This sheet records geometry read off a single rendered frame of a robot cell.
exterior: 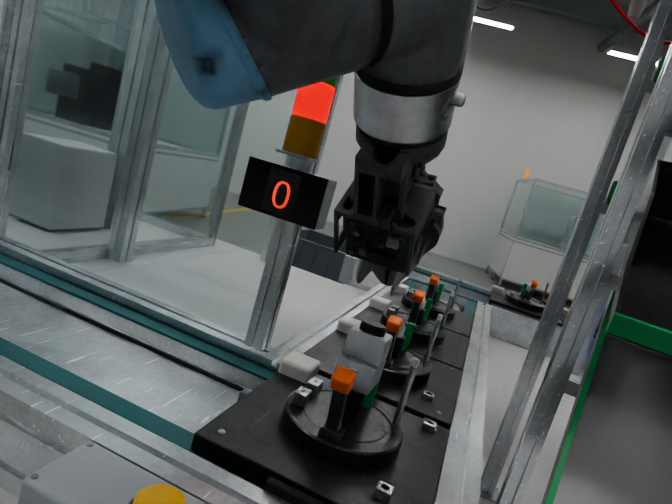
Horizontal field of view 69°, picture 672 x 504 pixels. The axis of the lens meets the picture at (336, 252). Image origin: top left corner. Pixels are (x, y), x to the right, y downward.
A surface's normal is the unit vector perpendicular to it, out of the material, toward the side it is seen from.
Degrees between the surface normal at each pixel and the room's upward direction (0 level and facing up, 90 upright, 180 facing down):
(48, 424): 90
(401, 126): 129
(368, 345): 85
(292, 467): 0
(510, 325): 90
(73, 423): 0
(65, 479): 0
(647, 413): 45
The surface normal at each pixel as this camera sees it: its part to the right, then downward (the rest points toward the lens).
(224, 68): 0.48, 0.65
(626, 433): -0.14, -0.66
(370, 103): -0.67, 0.54
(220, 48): 0.46, 0.48
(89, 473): 0.27, -0.95
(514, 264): -0.15, 0.13
